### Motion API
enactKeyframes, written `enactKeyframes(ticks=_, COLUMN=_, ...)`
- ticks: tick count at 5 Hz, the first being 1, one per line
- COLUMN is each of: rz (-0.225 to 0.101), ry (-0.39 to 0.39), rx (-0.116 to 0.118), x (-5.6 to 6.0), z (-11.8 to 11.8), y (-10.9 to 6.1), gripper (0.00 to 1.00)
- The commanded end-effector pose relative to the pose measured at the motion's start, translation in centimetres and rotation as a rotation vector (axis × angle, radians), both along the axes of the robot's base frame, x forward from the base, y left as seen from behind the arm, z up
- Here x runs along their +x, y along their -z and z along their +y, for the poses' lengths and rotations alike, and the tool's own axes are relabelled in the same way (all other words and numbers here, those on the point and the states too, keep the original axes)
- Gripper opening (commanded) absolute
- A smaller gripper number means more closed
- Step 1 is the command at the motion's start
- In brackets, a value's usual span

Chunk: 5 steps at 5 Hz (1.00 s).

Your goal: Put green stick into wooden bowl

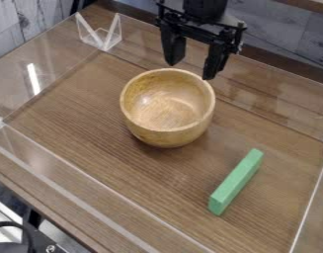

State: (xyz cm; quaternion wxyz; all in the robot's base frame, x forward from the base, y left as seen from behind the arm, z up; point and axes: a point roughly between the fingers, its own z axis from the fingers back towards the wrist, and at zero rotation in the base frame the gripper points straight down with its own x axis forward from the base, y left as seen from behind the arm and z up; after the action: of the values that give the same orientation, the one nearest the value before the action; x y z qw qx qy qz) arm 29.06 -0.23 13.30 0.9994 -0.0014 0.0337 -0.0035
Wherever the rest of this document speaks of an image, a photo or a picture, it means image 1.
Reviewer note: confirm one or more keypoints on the green rectangular stick block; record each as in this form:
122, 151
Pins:
236, 182

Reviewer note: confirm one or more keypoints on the wooden bowl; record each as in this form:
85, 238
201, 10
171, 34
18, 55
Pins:
167, 105

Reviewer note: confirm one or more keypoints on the clear acrylic enclosure wall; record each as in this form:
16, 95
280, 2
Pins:
133, 198

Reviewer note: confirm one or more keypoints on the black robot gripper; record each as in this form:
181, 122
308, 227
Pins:
203, 21

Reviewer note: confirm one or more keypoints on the black table leg bracket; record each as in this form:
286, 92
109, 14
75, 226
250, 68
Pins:
43, 244

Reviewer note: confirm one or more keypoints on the clear acrylic corner bracket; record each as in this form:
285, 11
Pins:
101, 38

